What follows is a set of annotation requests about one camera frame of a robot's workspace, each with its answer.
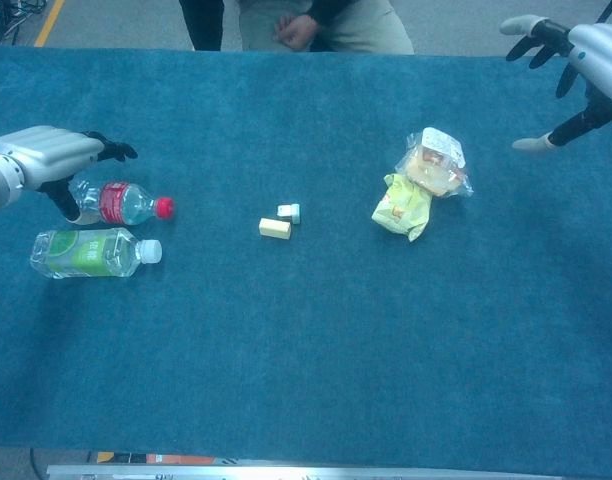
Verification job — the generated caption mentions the tangled cables on floor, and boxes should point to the tangled cables on floor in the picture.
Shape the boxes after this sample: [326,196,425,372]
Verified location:
[0,0,47,44]

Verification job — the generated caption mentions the yellow floor tape strip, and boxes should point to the yellow floor tape strip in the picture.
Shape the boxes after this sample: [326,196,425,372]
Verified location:
[34,0,66,48]

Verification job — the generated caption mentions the person in beige trousers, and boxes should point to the person in beige trousers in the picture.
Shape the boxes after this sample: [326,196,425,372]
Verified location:
[238,0,416,55]

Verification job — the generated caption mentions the person in dark trousers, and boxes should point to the person in dark trousers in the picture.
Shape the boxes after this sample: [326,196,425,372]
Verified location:
[178,0,225,52]

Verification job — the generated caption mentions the yellow snack bag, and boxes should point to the yellow snack bag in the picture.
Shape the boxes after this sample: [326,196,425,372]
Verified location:
[370,172,434,243]

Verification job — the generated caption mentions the sandwich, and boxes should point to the sandwich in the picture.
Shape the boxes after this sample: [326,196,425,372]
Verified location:
[395,126,476,198]

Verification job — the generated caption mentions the small yellow block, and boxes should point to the small yellow block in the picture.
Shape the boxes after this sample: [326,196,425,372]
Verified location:
[258,217,292,240]

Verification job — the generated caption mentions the clear bottle red label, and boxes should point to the clear bottle red label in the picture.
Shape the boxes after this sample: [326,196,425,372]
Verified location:
[68,178,176,226]

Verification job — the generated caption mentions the teal table cloth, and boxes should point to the teal table cloth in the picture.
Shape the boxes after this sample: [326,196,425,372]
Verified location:
[0,44,612,479]

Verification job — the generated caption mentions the orange black floor object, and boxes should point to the orange black floor object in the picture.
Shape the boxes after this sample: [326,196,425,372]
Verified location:
[88,451,217,465]

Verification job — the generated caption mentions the aluminium rail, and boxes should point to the aluminium rail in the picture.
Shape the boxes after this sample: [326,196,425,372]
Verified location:
[45,463,567,480]

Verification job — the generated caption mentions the clear bottle green label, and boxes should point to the clear bottle green label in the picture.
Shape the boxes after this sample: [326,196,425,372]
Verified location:
[29,227,163,280]

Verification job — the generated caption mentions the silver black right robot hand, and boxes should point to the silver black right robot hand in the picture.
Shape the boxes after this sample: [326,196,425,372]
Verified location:
[499,14,612,154]

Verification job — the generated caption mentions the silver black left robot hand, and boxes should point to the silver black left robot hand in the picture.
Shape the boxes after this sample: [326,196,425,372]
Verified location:
[0,124,139,224]

